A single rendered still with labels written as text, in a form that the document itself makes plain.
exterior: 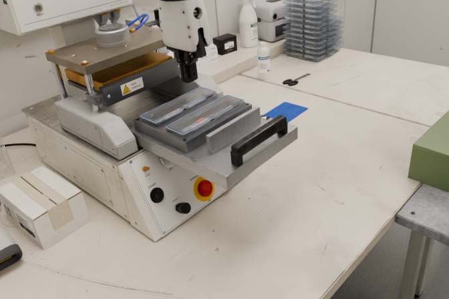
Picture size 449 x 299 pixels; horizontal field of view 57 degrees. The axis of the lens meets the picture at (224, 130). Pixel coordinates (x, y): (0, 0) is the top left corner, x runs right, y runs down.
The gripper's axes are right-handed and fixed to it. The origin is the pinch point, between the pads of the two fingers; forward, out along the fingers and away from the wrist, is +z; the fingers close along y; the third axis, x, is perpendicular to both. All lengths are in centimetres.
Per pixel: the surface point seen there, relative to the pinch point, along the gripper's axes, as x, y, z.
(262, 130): -0.3, -18.9, 7.9
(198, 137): 6.5, -8.1, 9.8
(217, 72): -55, 50, 29
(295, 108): -54, 11, 34
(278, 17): -99, 53, 19
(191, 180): 2.5, 1.3, 26.7
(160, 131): 10.0, -0.9, 9.3
